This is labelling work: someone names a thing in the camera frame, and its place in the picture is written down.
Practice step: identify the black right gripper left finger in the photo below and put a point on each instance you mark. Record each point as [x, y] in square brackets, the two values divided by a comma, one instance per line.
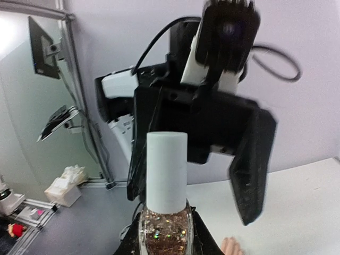
[130, 243]

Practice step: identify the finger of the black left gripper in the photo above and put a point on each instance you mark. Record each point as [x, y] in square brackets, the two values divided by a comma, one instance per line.
[248, 170]
[147, 103]

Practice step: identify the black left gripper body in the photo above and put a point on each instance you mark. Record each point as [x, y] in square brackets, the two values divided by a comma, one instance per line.
[208, 116]

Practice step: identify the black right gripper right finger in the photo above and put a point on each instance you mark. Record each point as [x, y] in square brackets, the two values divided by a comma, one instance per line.
[203, 242]

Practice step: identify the glitter nail polish bottle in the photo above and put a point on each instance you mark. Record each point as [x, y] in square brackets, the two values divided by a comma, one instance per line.
[163, 233]

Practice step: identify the white nail polish cap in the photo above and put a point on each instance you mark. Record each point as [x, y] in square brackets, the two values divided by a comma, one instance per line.
[166, 174]

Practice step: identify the mannequin hand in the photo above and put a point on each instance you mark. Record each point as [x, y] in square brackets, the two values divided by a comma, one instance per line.
[230, 246]

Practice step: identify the white tissue box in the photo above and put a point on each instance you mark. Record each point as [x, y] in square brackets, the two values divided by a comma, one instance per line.
[64, 189]

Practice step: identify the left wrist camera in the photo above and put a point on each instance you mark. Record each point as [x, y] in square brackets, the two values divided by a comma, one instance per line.
[221, 46]

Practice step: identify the black wall monitor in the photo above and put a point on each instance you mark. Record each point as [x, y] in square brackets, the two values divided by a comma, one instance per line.
[44, 63]

